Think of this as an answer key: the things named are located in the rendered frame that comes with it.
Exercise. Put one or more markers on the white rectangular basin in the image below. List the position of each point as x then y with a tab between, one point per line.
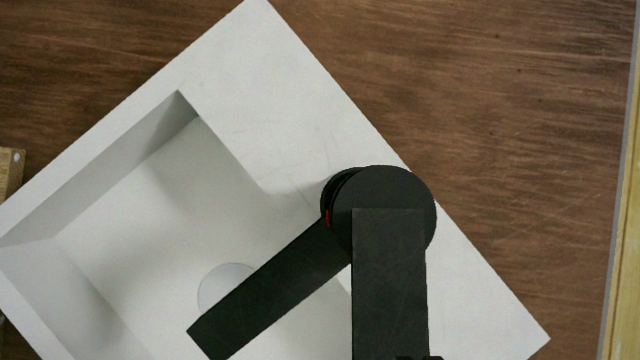
122	242

